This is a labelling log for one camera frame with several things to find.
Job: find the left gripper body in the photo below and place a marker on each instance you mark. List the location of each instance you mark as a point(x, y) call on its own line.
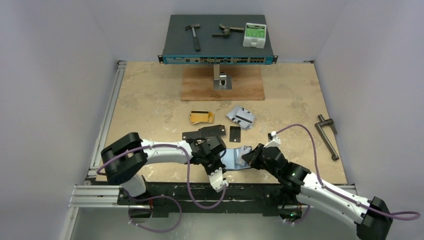
point(212, 163)

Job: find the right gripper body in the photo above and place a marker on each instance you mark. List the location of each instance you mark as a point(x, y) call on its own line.
point(257, 157)

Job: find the silver credit card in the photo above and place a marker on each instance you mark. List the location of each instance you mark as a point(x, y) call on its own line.
point(243, 151)

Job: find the navy blue card holder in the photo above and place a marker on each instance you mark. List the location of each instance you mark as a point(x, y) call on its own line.
point(229, 159)

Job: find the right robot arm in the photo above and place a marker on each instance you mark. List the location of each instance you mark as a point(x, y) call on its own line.
point(368, 217)

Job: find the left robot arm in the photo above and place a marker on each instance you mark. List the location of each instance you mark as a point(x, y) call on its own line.
point(123, 159)

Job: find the loose black credit card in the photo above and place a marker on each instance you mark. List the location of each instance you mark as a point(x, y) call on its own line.
point(235, 134)

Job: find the fallen black card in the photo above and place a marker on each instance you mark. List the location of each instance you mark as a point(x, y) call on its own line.
point(191, 135)

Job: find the black card pile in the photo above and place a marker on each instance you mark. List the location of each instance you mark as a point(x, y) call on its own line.
point(212, 131)

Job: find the plywood board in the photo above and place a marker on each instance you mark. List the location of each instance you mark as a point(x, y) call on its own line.
point(247, 82)

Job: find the white green box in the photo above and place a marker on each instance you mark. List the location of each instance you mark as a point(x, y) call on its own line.
point(255, 35)

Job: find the rusty metal clamp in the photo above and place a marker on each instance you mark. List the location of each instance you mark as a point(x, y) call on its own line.
point(227, 30)

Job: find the hammer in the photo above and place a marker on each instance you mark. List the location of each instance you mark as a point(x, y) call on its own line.
point(196, 42)

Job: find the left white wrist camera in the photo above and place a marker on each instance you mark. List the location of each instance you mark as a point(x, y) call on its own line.
point(217, 181)

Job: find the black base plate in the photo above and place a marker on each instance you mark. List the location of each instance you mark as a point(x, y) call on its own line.
point(164, 198)

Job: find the metal crank handle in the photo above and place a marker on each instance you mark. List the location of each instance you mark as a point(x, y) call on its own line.
point(319, 127)

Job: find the metal bracket stand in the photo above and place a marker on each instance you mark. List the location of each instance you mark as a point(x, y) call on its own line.
point(221, 80)

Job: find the network switch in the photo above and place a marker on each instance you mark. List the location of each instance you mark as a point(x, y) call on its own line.
point(179, 45)

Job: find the aluminium frame rail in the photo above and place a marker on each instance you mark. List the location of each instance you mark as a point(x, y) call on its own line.
point(147, 98)

